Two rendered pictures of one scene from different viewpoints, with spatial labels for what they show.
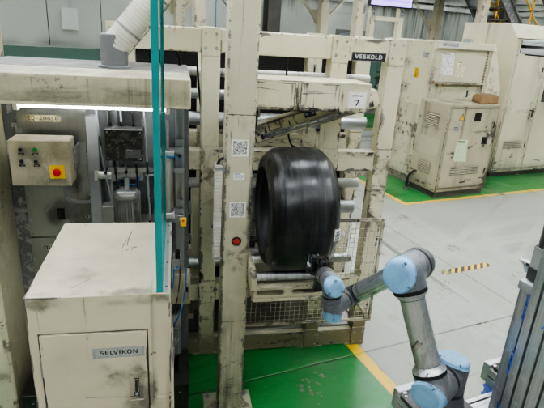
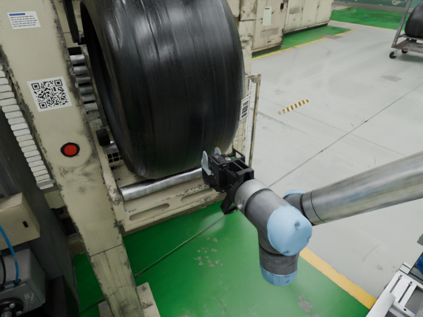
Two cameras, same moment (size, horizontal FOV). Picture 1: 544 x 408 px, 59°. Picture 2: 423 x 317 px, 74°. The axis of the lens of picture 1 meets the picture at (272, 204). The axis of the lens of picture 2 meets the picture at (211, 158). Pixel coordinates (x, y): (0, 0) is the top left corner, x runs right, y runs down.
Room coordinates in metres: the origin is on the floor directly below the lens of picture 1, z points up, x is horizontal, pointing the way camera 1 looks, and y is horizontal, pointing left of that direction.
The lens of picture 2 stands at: (1.37, -0.04, 1.48)
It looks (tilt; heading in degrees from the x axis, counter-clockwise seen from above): 36 degrees down; 344
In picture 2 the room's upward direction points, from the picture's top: straight up
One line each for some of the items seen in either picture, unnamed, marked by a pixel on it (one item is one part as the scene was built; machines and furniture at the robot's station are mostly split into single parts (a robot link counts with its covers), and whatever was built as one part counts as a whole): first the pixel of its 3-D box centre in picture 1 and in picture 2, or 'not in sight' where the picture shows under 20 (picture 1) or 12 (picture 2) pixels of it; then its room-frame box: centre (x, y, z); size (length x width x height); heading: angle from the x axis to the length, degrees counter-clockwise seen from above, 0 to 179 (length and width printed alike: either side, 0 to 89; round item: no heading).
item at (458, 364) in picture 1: (450, 371); not in sight; (1.46, -0.68, 0.88); 0.13 x 0.12 x 0.14; 138
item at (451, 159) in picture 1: (452, 146); (260, 14); (6.63, -2.45, 0.62); 0.91 x 0.58 x 1.25; 115
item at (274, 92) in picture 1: (306, 93); not in sight; (2.53, -0.14, 1.71); 0.61 x 0.25 x 0.15; 102
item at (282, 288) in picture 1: (287, 286); (172, 194); (2.08, -0.10, 0.84); 0.36 x 0.09 x 0.06; 102
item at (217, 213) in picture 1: (218, 213); (15, 107); (2.10, 0.25, 1.19); 0.05 x 0.04 x 0.48; 12
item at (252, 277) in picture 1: (248, 263); (106, 170); (2.18, 0.10, 0.90); 0.40 x 0.03 x 0.10; 12
